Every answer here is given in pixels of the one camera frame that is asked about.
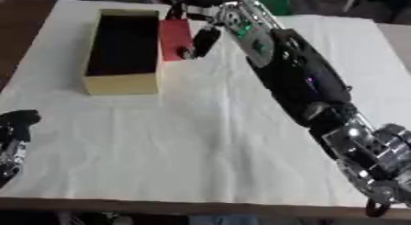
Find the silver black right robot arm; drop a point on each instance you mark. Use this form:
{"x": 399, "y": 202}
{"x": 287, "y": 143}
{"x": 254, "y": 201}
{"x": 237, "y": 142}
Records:
{"x": 299, "y": 72}

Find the green object behind table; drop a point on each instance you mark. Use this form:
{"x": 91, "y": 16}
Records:
{"x": 273, "y": 0}

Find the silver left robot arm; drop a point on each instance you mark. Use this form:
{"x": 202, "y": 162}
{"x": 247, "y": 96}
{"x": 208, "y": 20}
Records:
{"x": 10, "y": 161}

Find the red rectangular block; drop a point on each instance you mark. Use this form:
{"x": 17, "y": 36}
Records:
{"x": 174, "y": 39}

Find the tan cardboard box black inside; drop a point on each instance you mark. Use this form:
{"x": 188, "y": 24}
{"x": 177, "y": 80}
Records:
{"x": 124, "y": 45}

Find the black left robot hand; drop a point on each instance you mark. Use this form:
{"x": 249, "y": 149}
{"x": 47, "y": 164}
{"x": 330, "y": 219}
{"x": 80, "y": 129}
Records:
{"x": 17, "y": 123}

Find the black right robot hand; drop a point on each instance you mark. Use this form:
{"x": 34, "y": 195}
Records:
{"x": 206, "y": 40}

